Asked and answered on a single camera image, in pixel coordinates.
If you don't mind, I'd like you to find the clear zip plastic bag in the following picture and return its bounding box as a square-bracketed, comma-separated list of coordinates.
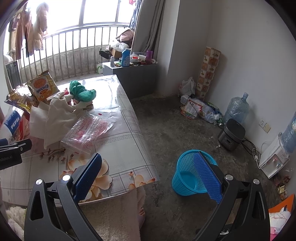
[61, 113, 114, 155]

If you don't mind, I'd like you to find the dark grey cabinet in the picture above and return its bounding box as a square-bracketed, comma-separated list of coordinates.
[102, 62, 157, 99]

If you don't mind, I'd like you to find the water bottle on dispenser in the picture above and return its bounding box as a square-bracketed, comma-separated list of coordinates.
[281, 113, 296, 154]

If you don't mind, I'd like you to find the purple cup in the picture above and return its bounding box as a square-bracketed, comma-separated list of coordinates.
[145, 50, 153, 62]

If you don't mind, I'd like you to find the floor trash pile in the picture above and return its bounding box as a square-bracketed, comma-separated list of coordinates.
[180, 95, 223, 126]

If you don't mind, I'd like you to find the blue plastic waste basket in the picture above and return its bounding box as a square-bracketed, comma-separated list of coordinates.
[171, 150, 217, 196]

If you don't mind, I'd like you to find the purple noodle bag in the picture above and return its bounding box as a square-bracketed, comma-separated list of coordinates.
[4, 84, 39, 114]

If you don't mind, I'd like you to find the grey curtain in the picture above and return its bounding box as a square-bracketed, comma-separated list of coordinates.
[132, 0, 165, 57]

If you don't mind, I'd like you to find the patterned tall box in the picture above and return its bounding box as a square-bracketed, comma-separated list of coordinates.
[196, 46, 221, 101]

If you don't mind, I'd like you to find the large water jug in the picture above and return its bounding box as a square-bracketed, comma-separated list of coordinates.
[223, 92, 250, 124]

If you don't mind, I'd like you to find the Pepsi plastic bottle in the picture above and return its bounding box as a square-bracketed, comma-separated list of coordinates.
[0, 108, 23, 141]

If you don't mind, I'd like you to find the green white paper bag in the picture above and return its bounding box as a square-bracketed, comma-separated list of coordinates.
[96, 63, 103, 74]

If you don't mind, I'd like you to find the green plastic bag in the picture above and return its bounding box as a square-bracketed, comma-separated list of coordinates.
[69, 80, 96, 102]

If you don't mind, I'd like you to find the metal balcony railing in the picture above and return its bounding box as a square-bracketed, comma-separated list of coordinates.
[4, 22, 130, 84]

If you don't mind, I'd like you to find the floral tablecloth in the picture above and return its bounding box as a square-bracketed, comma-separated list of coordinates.
[1, 75, 159, 206]

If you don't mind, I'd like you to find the blue detergent bottle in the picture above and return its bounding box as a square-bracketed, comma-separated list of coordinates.
[121, 49, 130, 67]

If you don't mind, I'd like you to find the orange snack bag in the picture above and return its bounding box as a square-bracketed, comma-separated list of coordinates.
[26, 70, 59, 102]

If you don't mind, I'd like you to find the hanging pink jacket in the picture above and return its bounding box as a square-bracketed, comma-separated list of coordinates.
[27, 3, 49, 56]

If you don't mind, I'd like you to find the black rice cooker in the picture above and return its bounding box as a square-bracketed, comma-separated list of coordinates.
[218, 118, 246, 151]

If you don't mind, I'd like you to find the white water dispenser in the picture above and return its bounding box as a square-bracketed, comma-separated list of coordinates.
[259, 133, 290, 179]

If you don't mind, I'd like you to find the wall power socket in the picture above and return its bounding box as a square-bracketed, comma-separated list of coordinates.
[259, 119, 271, 133]

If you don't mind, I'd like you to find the white plastic bag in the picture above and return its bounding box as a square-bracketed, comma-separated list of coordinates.
[178, 77, 197, 96]

